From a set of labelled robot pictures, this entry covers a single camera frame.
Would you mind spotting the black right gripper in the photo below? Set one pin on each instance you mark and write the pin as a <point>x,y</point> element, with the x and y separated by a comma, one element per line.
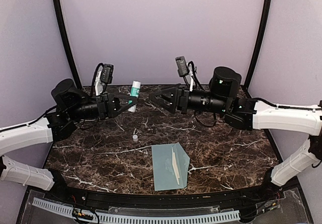
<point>179,98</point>

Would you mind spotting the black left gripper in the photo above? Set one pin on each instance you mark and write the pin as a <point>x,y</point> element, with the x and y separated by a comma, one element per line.
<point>108,106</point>

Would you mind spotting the white green glue stick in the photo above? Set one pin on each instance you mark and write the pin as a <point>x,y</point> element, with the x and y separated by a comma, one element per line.
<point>135,89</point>

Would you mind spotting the small white glue cap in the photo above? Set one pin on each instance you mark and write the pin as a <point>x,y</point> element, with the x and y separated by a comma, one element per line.
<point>135,138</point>

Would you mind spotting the light blue paper envelope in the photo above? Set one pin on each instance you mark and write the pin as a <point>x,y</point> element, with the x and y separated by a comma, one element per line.
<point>163,172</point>

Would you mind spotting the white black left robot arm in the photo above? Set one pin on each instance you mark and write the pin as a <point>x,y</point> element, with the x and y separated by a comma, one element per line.
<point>57,123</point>

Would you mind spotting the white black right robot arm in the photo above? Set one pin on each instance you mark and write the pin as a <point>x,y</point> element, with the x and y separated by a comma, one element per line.
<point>248,114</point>

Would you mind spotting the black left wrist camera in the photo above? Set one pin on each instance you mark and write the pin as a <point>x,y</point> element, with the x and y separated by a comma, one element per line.
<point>107,73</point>

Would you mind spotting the black front table rail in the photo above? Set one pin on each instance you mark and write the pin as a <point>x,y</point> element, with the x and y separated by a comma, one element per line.
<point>243,198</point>

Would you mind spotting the white slotted cable duct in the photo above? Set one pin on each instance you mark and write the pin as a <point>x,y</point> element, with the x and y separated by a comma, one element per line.
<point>138,215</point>

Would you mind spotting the black left corner frame post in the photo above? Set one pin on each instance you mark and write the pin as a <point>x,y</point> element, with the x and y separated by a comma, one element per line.
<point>66,44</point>

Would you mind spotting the black corner frame post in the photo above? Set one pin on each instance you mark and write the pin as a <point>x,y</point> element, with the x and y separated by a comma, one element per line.
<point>258,43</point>
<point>66,44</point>

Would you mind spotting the black right corner frame post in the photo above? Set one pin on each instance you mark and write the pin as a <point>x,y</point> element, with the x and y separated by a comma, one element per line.
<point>258,43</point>

